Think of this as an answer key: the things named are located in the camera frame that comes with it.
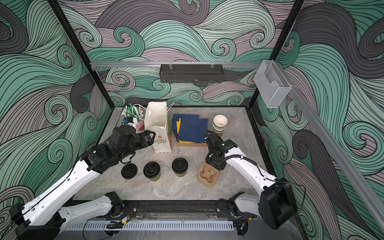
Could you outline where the clear acrylic wall holder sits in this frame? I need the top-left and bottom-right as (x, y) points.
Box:
(254, 60), (292, 109)

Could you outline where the brown pulp cup carrier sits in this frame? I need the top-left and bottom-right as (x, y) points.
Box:
(198, 163), (220, 188)

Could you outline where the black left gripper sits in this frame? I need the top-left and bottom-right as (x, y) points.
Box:
(119, 129), (156, 163)

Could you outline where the pink straw holder cup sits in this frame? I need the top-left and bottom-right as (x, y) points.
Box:
(136, 120), (145, 133)

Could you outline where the white paper takeout bag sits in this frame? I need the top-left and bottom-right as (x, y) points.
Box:
(144, 102), (175, 153)

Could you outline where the black coffee cup lid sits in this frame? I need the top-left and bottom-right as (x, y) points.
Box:
(121, 163), (138, 180)

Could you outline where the bundle of wrapped straws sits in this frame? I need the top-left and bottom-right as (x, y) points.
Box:
(122, 104), (147, 122)

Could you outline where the black wall-mounted tray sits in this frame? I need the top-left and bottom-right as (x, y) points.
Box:
(159, 65), (224, 84)

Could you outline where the green paper coffee cup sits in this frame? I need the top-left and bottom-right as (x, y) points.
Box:
(175, 171), (187, 178)

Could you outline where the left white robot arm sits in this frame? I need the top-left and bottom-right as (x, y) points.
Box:
(10, 125), (156, 240)

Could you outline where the dark blue napkin stack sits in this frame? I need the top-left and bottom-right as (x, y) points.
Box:
(172, 114), (208, 144)

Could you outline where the black enclosure corner post left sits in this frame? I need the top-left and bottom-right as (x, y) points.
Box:
(47, 0), (115, 111)

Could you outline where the grey aluminium rail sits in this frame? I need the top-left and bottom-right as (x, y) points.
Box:
(90, 61), (261, 69)

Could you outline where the black enclosure corner post right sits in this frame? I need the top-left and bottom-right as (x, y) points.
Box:
(249, 1), (304, 109)

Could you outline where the stack of paper cups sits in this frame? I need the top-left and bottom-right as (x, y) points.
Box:
(213, 115), (228, 134)

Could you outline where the black enclosure corner post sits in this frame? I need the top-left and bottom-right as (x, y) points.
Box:
(249, 1), (304, 109)
(47, 0), (115, 111)

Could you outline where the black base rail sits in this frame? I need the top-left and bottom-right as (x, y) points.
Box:
(123, 199), (238, 216)

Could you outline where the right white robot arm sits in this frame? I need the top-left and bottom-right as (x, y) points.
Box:
(204, 131), (298, 230)

